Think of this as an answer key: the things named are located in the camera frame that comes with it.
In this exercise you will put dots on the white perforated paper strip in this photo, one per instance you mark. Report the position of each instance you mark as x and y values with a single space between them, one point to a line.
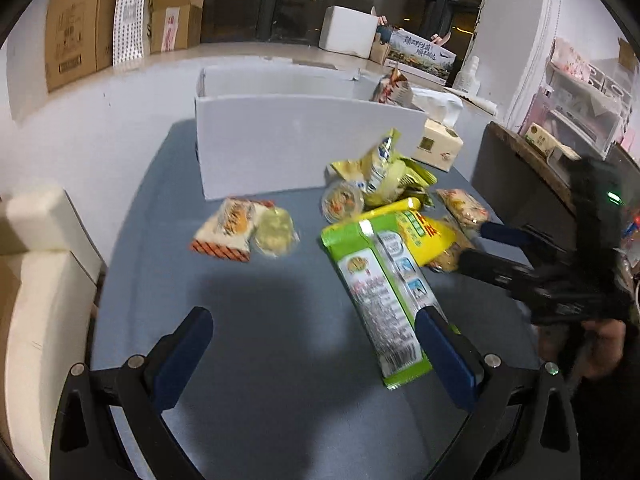
129 15

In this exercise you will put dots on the white plastic bottle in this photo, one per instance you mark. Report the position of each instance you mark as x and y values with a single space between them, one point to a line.
467 74

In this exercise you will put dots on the large green snack bag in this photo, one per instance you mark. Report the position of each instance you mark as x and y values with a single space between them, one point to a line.
380 295

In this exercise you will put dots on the large cardboard box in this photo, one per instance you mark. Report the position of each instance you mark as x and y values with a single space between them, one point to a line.
72 35

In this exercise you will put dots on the long printed landscape box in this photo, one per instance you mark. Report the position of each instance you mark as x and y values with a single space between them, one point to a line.
420 56

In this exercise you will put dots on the white foam box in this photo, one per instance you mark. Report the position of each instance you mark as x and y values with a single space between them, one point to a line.
347 30

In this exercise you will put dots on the orange white snack packet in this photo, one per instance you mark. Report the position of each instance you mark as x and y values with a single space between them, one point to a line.
225 230

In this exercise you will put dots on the white storage rack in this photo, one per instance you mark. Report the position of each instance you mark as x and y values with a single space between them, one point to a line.
580 105

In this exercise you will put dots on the beige tissue box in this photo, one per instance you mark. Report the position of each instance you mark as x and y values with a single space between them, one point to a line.
437 146

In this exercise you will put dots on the round pale green snack packet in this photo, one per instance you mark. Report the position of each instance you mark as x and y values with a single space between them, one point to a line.
275 230

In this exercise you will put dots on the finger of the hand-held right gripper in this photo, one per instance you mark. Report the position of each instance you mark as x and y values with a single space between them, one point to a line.
502 232
487 266

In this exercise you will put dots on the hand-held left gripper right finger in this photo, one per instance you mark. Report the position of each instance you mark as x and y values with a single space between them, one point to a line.
446 362

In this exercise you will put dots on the olive green snack packet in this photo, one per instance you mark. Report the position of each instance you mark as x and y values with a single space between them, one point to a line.
412 182

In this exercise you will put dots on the clear jelly cup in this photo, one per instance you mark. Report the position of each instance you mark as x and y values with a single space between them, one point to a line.
342 202

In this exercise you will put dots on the small open cardboard box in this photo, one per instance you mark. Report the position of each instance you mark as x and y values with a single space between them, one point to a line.
175 22

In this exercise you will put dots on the person's right hand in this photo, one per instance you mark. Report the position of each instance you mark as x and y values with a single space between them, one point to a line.
602 347

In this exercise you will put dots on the yellow green snack bag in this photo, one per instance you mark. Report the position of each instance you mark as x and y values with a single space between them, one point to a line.
382 165

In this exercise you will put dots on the small green white box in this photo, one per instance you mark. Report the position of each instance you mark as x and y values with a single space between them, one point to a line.
539 138

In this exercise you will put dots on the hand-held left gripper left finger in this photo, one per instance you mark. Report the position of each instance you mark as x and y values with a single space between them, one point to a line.
181 362

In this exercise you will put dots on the dark wooden panel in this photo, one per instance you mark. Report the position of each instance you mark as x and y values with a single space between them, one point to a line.
510 180

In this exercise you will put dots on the large white box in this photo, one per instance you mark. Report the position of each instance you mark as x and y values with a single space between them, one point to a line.
300 145

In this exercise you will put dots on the yellow snack packet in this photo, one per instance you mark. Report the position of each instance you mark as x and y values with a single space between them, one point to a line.
432 235

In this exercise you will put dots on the clear bag of crackers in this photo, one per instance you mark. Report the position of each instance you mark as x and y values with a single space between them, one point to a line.
462 207

